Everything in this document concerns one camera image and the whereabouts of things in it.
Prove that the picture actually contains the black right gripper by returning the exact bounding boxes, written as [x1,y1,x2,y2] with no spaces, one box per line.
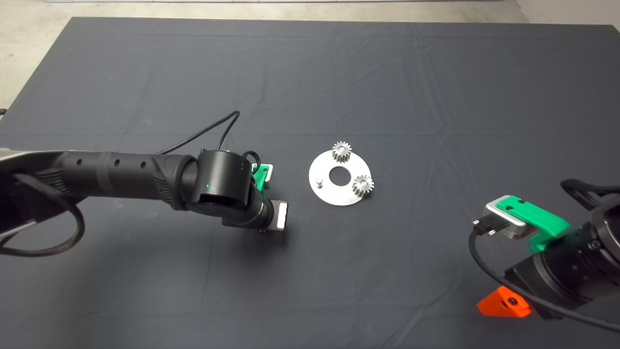
[477,254,620,321]

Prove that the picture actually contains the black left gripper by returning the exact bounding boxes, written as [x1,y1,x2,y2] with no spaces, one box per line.
[263,199,290,233]

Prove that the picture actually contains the round metal plate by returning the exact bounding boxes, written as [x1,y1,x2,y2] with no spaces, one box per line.
[308,147,373,207]

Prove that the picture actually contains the dark grey table cloth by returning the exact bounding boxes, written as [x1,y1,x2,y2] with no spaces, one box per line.
[0,17,620,349]

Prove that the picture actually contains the green left camera mount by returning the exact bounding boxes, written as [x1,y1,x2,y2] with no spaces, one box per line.
[251,163,272,191]

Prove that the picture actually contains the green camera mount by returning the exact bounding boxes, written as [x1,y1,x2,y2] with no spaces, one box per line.
[496,194,572,254]
[251,163,272,191]

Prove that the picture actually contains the black right camera cable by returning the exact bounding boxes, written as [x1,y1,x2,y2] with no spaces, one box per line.
[468,219,620,334]

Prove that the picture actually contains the silver right camera box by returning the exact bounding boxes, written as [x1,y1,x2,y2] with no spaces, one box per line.
[484,196,528,241]

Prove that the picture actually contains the green right camera mount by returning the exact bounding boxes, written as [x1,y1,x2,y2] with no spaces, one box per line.
[496,194,572,254]

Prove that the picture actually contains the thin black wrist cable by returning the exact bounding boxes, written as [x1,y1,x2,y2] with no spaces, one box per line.
[159,110,242,156]

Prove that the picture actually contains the braided black arm cable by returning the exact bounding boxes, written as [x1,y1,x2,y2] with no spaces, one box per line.
[0,174,86,257]

